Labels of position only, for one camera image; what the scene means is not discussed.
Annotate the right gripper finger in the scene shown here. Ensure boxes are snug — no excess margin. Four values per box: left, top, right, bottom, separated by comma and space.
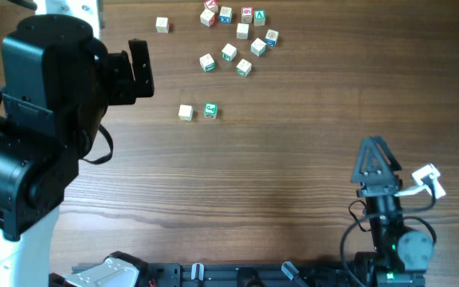
351, 137, 385, 183
375, 136, 402, 171

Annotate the yellow edged wooden block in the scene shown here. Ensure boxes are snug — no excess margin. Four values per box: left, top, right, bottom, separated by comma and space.
178, 104, 194, 121

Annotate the green letter J block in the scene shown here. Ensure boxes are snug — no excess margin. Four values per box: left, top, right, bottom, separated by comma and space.
203, 102, 218, 119

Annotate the blue edged picture block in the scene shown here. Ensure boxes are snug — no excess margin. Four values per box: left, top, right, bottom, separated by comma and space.
265, 29, 279, 47

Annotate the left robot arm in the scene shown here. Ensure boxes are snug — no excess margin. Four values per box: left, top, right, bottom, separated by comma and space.
0, 1, 155, 286

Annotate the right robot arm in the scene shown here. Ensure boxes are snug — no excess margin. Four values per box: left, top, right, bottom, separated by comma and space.
348, 136, 436, 286

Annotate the plain wooden block far left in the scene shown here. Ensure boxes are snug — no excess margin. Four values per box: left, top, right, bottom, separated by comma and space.
155, 17, 170, 33

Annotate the plain wooden block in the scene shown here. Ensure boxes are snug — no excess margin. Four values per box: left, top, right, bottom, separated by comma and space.
155, 17, 170, 33
237, 23, 249, 40

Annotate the green edged block lower left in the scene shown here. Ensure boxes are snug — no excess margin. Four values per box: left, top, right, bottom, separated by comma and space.
199, 53, 215, 73

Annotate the green edged block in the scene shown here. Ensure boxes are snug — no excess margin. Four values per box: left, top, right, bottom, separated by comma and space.
199, 53, 215, 73
222, 44, 237, 61
236, 59, 252, 77
250, 38, 267, 57

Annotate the red edged wooden block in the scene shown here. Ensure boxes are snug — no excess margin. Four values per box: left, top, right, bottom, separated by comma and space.
200, 10, 216, 27

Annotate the green edged block middle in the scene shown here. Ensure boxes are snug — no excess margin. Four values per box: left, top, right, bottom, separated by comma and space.
222, 44, 237, 61

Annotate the red letter block top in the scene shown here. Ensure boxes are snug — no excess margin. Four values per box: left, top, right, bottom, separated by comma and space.
203, 0, 218, 14

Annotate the blue X letter block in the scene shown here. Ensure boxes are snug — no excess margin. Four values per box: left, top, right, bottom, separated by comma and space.
219, 6, 233, 24

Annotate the green edged block lower right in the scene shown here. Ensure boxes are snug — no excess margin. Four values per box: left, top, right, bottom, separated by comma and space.
236, 59, 252, 77

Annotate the plain wooden block centre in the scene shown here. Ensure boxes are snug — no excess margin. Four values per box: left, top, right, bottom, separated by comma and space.
237, 23, 249, 40

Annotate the red number 6 block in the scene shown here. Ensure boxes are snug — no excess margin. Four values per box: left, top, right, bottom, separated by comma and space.
241, 6, 253, 24

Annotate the green letter A block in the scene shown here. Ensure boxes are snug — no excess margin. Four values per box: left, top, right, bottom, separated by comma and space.
253, 10, 266, 26

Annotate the right black cable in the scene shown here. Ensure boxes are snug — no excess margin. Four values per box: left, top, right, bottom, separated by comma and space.
339, 191, 440, 287

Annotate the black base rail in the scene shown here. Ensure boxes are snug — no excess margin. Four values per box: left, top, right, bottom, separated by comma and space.
69, 261, 426, 287

